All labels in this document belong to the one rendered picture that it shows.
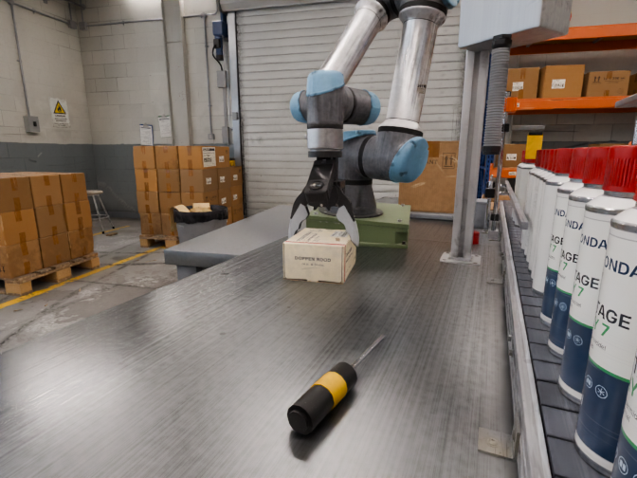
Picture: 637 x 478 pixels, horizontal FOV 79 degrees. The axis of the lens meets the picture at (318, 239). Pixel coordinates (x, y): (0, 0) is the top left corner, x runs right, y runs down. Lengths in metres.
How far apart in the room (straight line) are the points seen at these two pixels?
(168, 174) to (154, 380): 4.18
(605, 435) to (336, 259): 0.53
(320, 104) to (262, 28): 5.14
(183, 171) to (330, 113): 3.79
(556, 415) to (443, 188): 1.25
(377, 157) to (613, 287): 0.78
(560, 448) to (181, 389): 0.35
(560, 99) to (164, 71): 5.21
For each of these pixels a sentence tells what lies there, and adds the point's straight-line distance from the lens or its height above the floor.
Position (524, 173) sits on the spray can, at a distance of 1.17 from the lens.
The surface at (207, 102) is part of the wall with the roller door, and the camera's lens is 6.26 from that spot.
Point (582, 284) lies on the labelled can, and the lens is 0.37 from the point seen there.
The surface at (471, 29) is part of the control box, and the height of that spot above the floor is 1.31.
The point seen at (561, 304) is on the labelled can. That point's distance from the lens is 0.45.
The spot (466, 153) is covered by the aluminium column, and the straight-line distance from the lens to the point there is 0.94.
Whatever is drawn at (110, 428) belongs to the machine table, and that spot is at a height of 0.83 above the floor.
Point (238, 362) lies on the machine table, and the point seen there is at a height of 0.83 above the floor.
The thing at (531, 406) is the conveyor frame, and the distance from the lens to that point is 0.38.
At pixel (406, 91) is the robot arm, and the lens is 1.04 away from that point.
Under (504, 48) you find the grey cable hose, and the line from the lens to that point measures 0.84.
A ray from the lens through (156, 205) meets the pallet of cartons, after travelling 4.75.
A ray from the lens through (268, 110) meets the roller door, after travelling 5.70.
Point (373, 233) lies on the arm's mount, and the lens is 1.05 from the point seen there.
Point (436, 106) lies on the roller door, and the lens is 5.33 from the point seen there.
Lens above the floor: 1.08
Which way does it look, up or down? 13 degrees down
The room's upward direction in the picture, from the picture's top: straight up
